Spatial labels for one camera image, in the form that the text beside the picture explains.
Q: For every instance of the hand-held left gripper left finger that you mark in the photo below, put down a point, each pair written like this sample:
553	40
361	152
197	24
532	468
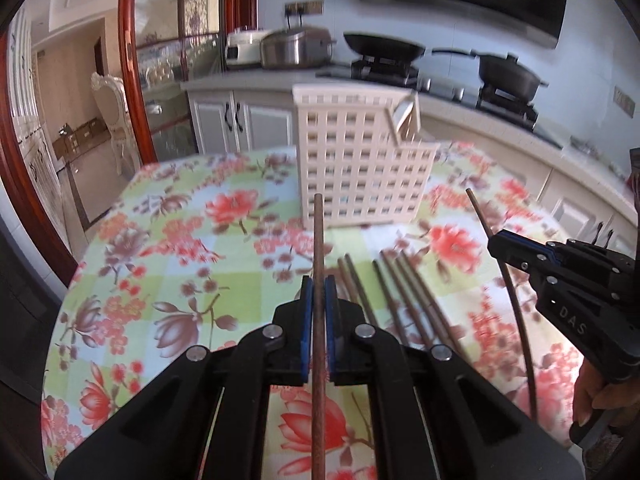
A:
306	320

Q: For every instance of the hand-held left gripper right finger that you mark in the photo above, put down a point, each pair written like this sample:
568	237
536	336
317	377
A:
332	320

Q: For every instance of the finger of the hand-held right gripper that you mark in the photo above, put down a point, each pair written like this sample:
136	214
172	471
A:
537	245
522	259

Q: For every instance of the white lattice utensil holder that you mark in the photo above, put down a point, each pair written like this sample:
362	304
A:
350	160

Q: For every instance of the person's right hand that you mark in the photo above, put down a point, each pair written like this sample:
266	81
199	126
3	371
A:
592	400

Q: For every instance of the black gas stove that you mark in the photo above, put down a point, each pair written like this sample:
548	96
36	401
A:
500	110

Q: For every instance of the floral tablecloth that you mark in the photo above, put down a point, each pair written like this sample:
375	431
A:
175	260

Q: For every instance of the black lidded pot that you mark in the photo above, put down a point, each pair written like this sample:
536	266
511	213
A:
505	77

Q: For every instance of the black wok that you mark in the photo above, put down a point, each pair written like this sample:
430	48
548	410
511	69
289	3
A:
382	47

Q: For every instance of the silver pressure cooker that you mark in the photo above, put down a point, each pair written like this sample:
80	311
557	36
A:
292	49

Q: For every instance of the glass sliding door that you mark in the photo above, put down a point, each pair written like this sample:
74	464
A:
170	85

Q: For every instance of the white rice cooker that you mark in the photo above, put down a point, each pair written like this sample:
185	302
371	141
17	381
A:
240	47

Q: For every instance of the white ornate chair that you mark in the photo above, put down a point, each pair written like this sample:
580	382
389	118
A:
112	110

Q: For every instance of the white panelled wardrobe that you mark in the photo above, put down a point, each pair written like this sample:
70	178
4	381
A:
35	125

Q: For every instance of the single wall switch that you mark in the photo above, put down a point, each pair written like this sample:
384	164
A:
623	100

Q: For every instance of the red wooden door frame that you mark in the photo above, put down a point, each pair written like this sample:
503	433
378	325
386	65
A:
30	200

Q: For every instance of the wall socket strip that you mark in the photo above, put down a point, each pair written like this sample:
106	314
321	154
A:
304	8

